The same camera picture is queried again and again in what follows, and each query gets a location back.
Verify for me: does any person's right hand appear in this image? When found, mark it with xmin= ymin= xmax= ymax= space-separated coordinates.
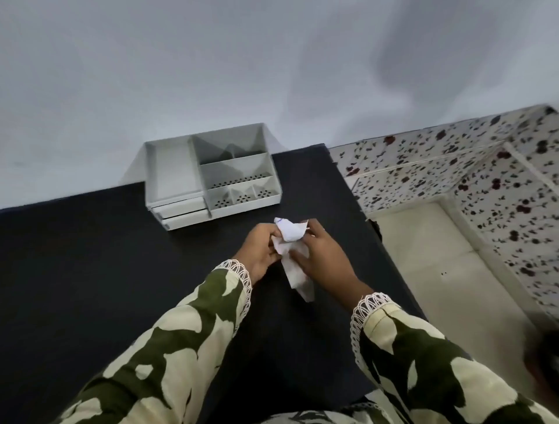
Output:
xmin=289 ymin=218 xmax=375 ymax=312

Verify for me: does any person's left hand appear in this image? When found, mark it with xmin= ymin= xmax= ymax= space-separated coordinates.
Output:
xmin=233 ymin=223 xmax=283 ymax=285

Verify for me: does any white paper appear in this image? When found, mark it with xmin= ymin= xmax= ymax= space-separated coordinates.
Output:
xmin=271 ymin=217 xmax=316 ymax=303

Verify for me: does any person's right forearm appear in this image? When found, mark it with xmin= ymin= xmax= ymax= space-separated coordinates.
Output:
xmin=350 ymin=292 xmax=559 ymax=424

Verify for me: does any person's left forearm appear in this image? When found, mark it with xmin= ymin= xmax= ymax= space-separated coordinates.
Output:
xmin=52 ymin=259 xmax=253 ymax=424

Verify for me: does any white organizer drawer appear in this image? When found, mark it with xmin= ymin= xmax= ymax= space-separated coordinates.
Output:
xmin=150 ymin=197 xmax=207 ymax=220
xmin=161 ymin=210 xmax=211 ymax=231

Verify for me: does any white desk organizer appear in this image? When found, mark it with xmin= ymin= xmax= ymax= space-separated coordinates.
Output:
xmin=144 ymin=123 xmax=282 ymax=231

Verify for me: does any person's patterned garment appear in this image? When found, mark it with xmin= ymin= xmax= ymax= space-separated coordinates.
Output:
xmin=260 ymin=389 xmax=411 ymax=424

